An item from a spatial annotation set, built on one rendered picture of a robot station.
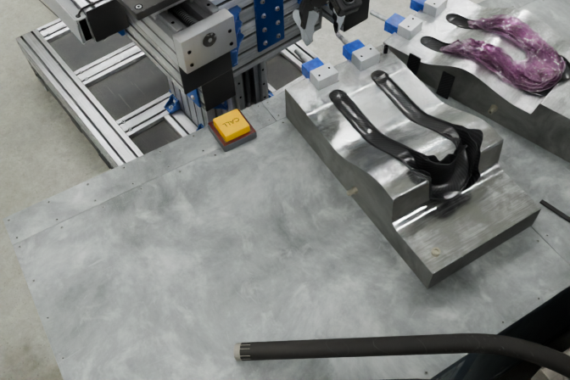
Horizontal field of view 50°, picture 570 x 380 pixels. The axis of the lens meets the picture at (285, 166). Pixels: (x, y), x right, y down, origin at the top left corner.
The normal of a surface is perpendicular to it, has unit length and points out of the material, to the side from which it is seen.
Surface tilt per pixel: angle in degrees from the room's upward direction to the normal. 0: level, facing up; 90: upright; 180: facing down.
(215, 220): 0
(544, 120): 90
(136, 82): 0
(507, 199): 0
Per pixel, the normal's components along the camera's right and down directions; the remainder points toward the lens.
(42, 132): -0.03, -0.61
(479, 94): -0.66, 0.61
